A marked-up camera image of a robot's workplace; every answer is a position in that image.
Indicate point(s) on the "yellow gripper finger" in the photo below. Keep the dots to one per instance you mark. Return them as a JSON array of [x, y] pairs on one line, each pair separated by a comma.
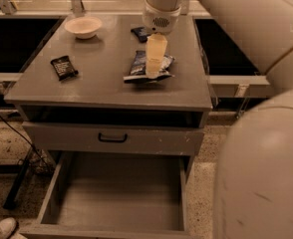
[[155, 49]]

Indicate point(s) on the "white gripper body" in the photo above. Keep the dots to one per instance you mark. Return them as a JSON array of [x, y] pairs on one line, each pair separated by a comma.
[[159, 21]]

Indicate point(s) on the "blue chip bag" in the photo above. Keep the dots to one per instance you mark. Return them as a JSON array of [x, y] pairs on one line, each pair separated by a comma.
[[138, 70]]

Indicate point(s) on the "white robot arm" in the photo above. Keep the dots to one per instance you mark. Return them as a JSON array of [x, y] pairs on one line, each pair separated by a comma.
[[253, 190]]

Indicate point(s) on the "grey drawer cabinet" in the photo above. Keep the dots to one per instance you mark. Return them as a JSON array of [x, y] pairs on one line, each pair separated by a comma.
[[98, 95]]

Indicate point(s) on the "closed grey drawer front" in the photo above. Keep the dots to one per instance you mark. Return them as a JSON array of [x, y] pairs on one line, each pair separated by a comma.
[[141, 139]]

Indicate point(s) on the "open grey bottom drawer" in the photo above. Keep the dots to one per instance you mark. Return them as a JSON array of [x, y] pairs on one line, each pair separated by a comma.
[[113, 196]]

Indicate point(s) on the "small dark blue snack pack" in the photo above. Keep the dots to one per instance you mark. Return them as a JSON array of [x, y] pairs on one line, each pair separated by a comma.
[[141, 33]]

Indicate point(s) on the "white bowl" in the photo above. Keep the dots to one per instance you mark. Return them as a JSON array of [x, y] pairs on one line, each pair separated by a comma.
[[84, 27]]

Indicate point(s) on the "black snack packet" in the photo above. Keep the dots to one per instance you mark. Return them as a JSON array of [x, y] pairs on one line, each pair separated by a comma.
[[64, 68]]

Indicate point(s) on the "white shoe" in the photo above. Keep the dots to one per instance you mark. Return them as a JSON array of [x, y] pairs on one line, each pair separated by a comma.
[[7, 227]]

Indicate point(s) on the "black drawer handle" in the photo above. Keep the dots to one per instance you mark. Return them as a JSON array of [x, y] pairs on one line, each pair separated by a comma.
[[112, 138]]

